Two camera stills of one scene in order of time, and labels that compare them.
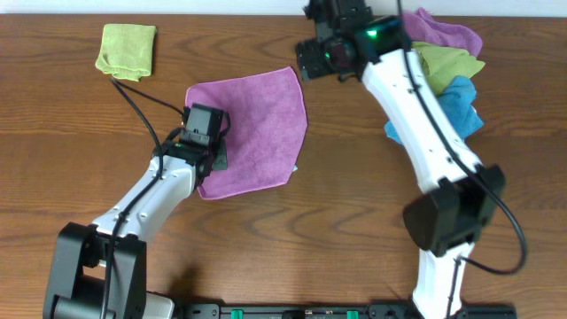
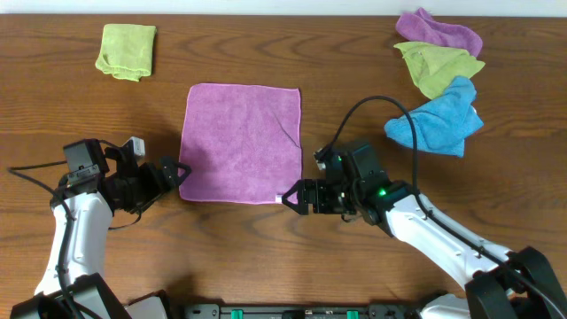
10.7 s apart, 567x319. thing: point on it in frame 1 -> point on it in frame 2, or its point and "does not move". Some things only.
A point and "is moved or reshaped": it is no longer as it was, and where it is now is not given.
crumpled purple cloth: (426, 29) does not move
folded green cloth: (127, 50) does not move
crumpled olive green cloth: (441, 65) does not move
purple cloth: (267, 123) is moved or reshaped
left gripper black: (221, 162) -> (158, 186)
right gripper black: (309, 61) -> (318, 186)
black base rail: (345, 311) does not move
